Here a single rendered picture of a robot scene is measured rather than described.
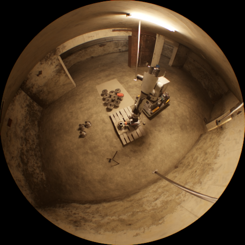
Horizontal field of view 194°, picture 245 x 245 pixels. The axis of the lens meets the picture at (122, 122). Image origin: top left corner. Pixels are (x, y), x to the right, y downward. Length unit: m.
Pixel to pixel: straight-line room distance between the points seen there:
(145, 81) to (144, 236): 2.61
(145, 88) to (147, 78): 0.19
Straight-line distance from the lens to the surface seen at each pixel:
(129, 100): 3.14
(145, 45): 5.73
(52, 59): 4.73
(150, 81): 1.31
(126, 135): 2.34
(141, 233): 1.74
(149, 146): 2.58
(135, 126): 2.35
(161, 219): 1.75
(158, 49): 6.47
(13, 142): 4.76
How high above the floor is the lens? 2.44
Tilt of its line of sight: 68 degrees down
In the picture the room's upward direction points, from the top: 5 degrees counter-clockwise
